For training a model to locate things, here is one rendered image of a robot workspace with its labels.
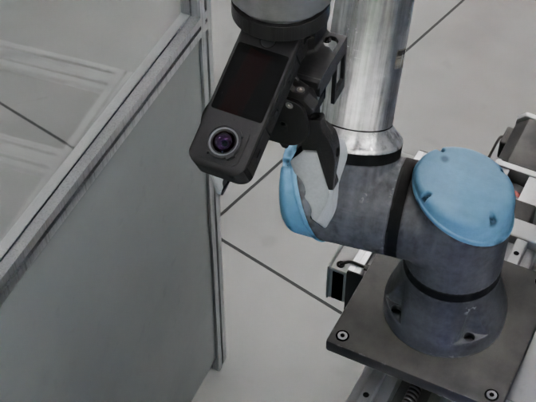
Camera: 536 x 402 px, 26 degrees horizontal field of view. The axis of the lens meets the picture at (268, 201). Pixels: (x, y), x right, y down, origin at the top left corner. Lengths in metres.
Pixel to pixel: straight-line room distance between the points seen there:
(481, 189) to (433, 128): 1.94
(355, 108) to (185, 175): 0.84
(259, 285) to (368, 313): 1.38
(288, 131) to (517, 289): 0.68
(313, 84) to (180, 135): 1.15
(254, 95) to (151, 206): 1.16
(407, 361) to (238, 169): 0.65
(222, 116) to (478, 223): 0.51
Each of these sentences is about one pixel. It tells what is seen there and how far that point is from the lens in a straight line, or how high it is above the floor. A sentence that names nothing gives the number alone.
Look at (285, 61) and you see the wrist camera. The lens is 0.83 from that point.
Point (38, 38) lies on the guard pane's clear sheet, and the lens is 1.51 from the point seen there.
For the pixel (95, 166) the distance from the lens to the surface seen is 1.73.
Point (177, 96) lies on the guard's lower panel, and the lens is 1.94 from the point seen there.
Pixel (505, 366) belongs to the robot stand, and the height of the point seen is 1.04.
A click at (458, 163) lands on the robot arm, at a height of 1.27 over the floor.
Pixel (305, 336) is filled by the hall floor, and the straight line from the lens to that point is 2.72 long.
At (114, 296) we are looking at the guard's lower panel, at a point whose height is 0.67.
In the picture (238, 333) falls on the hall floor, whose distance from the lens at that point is 2.73.
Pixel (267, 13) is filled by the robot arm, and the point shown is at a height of 1.69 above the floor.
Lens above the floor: 2.18
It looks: 47 degrees down
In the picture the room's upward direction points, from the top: straight up
